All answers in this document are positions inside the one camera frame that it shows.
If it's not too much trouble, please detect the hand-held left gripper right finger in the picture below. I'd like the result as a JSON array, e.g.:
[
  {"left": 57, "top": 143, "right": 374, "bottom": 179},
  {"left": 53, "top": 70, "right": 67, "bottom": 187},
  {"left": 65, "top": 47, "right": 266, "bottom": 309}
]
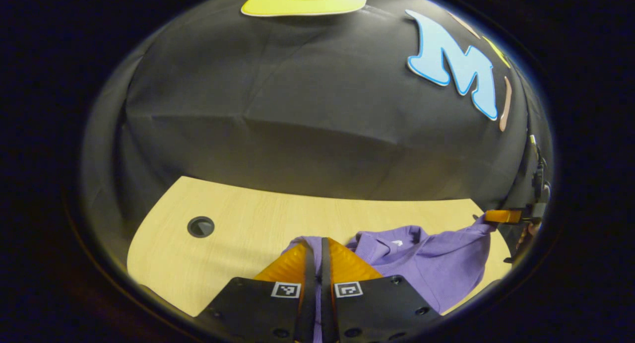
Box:
[{"left": 320, "top": 237, "right": 442, "bottom": 343}]

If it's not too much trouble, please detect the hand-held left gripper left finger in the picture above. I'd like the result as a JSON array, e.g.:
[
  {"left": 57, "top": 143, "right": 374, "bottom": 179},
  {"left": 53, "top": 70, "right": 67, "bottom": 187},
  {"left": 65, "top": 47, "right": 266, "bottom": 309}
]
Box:
[{"left": 196, "top": 238, "right": 318, "bottom": 343}]

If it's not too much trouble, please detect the purple button shirt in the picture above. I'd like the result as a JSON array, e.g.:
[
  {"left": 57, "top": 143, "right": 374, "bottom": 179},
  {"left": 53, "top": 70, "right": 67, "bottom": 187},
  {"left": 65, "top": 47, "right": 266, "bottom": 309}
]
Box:
[{"left": 282, "top": 215, "right": 497, "bottom": 343}]

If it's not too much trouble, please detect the black table cable grommet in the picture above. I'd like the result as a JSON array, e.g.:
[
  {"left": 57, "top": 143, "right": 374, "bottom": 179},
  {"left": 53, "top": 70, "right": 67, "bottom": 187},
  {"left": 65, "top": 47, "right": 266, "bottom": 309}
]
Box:
[{"left": 187, "top": 216, "right": 215, "bottom": 238}]

